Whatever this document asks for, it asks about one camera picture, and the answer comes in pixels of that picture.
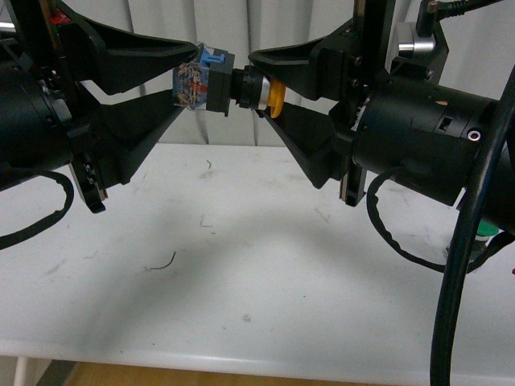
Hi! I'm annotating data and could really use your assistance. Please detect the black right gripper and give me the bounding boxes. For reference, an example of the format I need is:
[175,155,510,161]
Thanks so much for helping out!
[249,1,395,207]

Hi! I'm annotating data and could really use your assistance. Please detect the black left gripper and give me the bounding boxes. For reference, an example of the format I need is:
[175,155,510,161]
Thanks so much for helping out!
[38,1,198,214]

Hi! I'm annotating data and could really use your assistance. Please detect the yellow push button switch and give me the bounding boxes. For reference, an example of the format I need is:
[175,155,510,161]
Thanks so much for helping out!
[172,43,286,118]

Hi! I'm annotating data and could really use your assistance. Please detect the green push button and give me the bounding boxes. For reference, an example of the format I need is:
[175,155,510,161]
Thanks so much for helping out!
[468,221,500,263]

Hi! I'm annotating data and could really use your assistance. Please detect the black sleeved cable right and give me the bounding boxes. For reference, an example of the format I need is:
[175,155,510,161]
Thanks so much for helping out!
[365,165,515,275]

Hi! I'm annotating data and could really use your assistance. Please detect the black sleeved cable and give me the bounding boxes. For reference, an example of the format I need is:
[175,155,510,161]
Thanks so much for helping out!
[0,169,76,251]
[365,165,515,275]

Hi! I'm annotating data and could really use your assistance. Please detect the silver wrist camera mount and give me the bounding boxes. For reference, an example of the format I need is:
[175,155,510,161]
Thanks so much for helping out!
[390,0,450,84]

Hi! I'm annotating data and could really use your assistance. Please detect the curved black wire scrap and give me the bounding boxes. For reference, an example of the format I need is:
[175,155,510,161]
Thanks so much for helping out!
[145,251,178,272]

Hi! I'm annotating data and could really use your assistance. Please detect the black sleeved cable left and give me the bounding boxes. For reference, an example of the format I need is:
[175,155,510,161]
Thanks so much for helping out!
[0,169,76,251]

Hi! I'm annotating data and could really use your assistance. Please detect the thick black cable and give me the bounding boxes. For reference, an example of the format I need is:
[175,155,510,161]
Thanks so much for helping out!
[429,60,515,386]

